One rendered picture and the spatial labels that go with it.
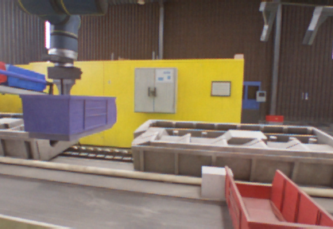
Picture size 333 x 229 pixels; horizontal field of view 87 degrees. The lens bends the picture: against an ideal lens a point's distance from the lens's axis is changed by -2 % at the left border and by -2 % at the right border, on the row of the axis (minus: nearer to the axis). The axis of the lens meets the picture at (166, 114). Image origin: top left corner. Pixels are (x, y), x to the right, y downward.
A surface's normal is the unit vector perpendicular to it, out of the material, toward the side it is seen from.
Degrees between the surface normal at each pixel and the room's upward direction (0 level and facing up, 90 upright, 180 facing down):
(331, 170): 100
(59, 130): 92
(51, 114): 92
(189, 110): 90
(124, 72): 90
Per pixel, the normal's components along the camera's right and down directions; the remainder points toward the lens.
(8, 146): -0.18, 0.25
